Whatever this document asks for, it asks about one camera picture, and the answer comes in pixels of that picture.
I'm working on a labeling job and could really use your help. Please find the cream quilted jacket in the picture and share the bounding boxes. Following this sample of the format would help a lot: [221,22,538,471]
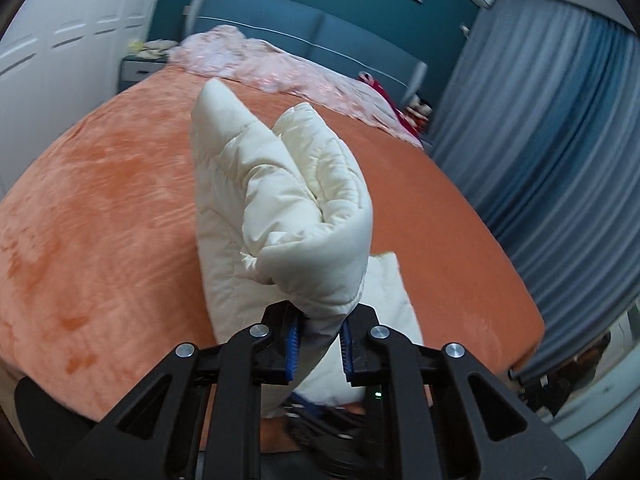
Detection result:
[190,79,422,417]

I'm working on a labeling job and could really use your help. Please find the orange plush bed cover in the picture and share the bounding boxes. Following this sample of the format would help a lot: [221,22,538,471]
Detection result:
[1,66,544,420]

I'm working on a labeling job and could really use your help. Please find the red plush doll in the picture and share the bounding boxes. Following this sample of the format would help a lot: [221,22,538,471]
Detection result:
[358,72,433,139]

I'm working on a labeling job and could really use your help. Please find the blue-grey curtain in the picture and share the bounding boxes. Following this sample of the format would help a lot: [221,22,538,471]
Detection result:
[431,0,639,379]

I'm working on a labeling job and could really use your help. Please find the dark bedside table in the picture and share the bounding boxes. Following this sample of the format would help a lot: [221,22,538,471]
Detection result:
[117,55,167,93]

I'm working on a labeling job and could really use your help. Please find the pink floral quilt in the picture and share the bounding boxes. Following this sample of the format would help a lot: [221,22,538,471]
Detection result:
[169,25,421,148]

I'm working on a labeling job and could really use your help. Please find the yellowish items on nightstand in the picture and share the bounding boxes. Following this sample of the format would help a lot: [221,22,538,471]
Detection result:
[128,39,178,61]

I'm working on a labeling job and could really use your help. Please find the white wardrobe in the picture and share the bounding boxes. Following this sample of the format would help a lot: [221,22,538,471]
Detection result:
[1,0,157,192]

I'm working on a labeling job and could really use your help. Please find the blue upholstered headboard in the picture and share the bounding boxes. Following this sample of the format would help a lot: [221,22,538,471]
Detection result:
[184,0,427,107]

